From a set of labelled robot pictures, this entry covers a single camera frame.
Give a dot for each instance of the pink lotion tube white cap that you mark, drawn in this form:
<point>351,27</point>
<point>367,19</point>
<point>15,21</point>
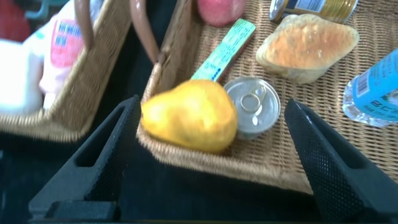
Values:
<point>65,46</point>

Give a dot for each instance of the green chewing gum pack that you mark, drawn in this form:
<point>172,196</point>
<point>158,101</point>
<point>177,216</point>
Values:
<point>227,49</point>

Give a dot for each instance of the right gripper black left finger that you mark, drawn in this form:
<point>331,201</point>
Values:
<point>105,168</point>

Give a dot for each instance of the clear water bottle blue cap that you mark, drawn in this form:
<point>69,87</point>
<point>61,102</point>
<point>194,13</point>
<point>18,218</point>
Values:
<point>379,87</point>

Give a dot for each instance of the white soap bar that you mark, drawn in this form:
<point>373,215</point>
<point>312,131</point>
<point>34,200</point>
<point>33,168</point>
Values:
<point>18,81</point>

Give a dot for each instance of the pink peach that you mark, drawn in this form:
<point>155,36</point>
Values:
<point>219,12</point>

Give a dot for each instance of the small tin can green label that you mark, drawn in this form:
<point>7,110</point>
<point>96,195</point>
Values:
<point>261,105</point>

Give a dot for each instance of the yellow drink can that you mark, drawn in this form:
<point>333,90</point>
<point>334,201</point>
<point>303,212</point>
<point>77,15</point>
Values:
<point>326,7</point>

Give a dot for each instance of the golden striped bread roll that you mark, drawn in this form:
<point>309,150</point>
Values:
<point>308,46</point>

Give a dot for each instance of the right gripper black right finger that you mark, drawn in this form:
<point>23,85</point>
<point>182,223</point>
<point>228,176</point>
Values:
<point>335,174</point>

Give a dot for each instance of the yellow pear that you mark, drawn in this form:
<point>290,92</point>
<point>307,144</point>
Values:
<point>192,115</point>

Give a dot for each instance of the black table cloth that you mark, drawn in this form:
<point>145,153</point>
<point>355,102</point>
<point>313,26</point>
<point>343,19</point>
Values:
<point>186,199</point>

